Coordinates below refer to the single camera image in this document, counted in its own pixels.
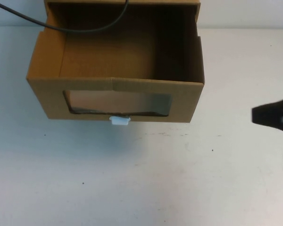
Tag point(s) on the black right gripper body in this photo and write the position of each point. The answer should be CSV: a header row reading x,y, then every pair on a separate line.
x,y
273,115

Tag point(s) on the brown cardboard drawer with window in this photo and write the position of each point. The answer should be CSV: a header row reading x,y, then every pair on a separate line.
x,y
49,99

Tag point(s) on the brown cardboard shoe box sleeve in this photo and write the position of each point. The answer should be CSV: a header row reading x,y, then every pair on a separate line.
x,y
199,9

